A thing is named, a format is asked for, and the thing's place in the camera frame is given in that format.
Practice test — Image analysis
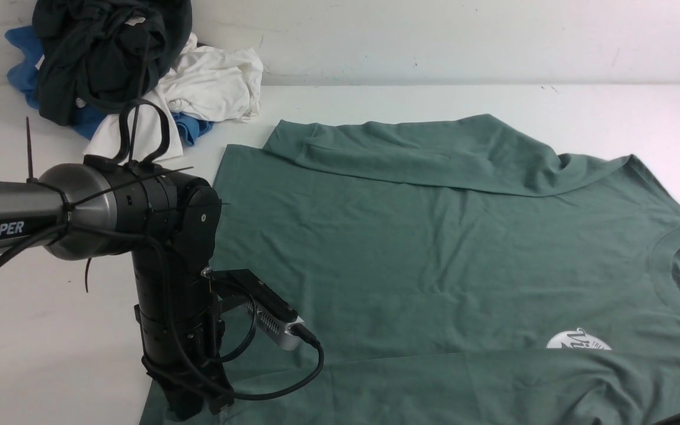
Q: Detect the blue crumpled garment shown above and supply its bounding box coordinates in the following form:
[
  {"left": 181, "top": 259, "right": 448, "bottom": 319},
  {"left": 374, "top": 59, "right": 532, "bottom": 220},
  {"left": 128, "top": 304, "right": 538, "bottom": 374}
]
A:
[{"left": 5, "top": 26, "right": 215, "bottom": 156}]

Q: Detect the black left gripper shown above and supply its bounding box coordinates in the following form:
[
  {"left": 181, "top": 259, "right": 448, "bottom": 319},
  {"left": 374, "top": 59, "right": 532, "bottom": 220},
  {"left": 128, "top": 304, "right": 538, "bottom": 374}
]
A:
[{"left": 141, "top": 345, "right": 235, "bottom": 422}]

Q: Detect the green long sleeve shirt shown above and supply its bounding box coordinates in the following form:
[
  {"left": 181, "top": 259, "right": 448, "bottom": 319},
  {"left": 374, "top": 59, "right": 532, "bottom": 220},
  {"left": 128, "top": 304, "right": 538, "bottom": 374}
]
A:
[{"left": 187, "top": 115, "right": 680, "bottom": 424}]

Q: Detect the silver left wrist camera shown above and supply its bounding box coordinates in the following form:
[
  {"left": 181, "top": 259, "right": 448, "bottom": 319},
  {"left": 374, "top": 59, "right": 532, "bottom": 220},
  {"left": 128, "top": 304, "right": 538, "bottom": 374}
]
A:
[{"left": 209, "top": 269, "right": 306, "bottom": 351}]

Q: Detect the dark grey crumpled garment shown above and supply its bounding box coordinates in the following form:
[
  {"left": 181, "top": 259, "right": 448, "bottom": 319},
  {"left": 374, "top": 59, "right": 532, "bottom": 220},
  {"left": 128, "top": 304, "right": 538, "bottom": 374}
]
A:
[{"left": 32, "top": 1, "right": 192, "bottom": 126}]

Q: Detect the white crumpled shirt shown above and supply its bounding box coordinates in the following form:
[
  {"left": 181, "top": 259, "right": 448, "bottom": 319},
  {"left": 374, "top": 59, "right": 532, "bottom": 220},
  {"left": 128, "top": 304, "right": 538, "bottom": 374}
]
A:
[{"left": 84, "top": 33, "right": 264, "bottom": 168}]

